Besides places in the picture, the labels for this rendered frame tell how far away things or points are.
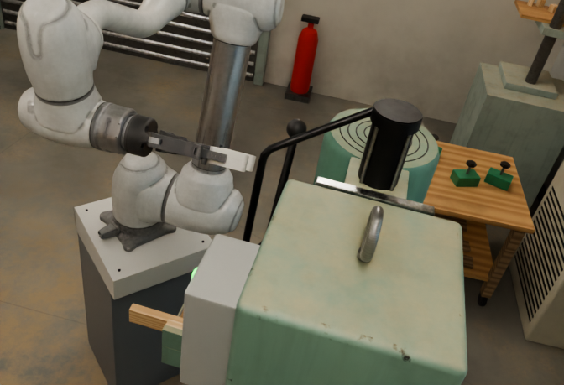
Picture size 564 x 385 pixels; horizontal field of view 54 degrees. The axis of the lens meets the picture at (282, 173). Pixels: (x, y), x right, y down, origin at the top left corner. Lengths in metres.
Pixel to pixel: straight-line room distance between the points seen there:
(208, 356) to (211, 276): 0.10
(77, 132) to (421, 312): 0.71
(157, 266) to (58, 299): 0.92
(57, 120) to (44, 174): 2.19
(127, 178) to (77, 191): 1.47
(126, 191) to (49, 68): 0.73
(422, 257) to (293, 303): 0.17
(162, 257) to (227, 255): 1.12
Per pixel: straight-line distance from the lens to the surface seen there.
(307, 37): 3.89
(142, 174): 1.62
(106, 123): 1.04
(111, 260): 1.74
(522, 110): 3.20
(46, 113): 1.06
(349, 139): 0.82
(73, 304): 2.55
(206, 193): 1.58
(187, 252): 1.76
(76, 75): 1.00
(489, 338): 2.77
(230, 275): 0.61
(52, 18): 0.96
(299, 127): 0.93
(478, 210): 2.53
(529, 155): 3.35
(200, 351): 0.65
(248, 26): 1.43
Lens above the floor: 1.93
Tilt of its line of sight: 36 degrees down
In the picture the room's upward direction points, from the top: 10 degrees clockwise
